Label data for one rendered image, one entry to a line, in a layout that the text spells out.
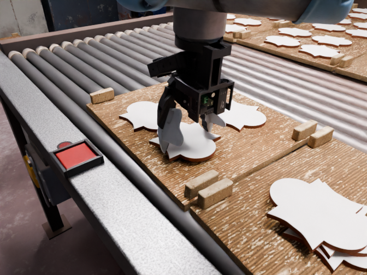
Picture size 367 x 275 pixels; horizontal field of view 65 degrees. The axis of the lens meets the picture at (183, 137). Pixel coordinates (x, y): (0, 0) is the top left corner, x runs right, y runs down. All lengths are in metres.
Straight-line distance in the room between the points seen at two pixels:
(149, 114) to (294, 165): 0.32
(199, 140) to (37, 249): 1.29
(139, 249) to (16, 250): 1.35
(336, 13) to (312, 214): 0.27
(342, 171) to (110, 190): 0.40
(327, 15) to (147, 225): 0.35
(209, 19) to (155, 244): 0.31
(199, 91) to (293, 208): 0.21
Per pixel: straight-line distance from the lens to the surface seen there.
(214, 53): 0.41
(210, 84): 0.42
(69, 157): 0.59
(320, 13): 0.26
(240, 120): 0.64
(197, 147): 0.53
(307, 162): 0.57
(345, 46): 1.30
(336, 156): 0.61
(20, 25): 5.08
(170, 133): 0.49
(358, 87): 1.00
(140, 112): 0.67
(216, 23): 0.41
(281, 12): 0.27
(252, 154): 0.56
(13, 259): 1.72
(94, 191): 0.52
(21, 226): 1.85
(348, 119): 0.80
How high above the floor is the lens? 1.27
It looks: 34 degrees down
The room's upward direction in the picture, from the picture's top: straight up
